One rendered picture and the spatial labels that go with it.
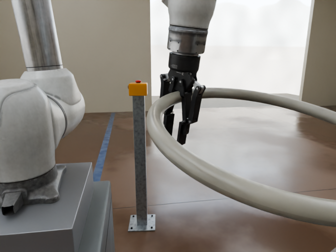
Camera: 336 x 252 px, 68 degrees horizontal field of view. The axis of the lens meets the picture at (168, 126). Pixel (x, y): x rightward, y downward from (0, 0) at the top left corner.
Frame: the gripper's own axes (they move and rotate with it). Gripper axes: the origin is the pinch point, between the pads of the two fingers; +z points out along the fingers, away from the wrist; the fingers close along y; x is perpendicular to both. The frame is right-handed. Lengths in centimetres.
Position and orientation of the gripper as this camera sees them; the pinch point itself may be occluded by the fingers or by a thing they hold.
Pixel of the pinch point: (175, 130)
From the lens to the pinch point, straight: 66.8
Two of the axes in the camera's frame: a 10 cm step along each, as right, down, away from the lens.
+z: -1.0, 9.1, 4.1
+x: 7.0, -2.3, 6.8
